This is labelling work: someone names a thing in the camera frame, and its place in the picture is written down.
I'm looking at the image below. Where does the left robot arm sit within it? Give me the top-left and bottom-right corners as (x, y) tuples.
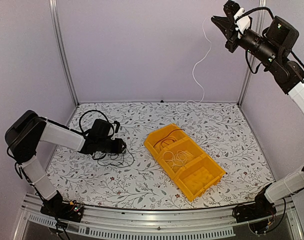
(4, 110), (127, 217)

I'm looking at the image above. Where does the left rear aluminium post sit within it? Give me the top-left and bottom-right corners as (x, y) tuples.
(48, 0), (79, 107)

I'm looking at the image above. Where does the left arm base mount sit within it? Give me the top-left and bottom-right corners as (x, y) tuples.
(40, 191), (85, 223)

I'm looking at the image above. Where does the floral table cloth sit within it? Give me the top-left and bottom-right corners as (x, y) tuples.
(47, 102), (274, 210)

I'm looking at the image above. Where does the white cable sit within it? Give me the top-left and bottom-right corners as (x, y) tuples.
(159, 148), (183, 171)
(175, 16), (213, 125)
(171, 148), (195, 167)

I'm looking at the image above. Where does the yellow three-compartment bin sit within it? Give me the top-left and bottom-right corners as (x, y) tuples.
(144, 124), (226, 202)

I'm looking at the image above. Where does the cable pile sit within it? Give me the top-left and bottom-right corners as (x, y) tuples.
(91, 147), (136, 169)

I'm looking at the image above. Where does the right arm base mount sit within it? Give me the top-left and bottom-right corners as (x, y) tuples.
(232, 188), (277, 235)

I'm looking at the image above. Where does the aluminium post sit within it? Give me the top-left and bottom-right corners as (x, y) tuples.
(237, 10), (266, 108)
(48, 0), (79, 107)

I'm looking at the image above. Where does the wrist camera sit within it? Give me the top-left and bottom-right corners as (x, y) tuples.
(108, 120), (120, 139)
(223, 0), (252, 39)

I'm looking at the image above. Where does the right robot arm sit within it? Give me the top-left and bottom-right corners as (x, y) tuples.
(211, 15), (304, 218)

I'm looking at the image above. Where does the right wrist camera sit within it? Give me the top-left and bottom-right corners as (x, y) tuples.
(223, 0), (252, 39)

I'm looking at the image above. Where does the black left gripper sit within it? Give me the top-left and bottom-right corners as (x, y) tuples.
(97, 138), (126, 154)

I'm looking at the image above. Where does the aluminium front rail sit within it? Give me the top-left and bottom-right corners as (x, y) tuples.
(13, 193), (304, 240)

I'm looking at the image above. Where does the right rear aluminium post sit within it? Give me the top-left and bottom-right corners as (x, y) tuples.
(237, 10), (266, 108)

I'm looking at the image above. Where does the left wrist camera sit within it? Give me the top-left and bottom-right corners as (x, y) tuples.
(108, 120), (120, 139)

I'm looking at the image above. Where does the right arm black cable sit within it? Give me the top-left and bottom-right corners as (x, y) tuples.
(233, 6), (304, 231)

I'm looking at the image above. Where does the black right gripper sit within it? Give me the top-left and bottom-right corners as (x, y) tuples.
(212, 15), (280, 67)

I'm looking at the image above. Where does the thin black cable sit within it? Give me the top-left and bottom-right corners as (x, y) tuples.
(153, 127), (187, 148)

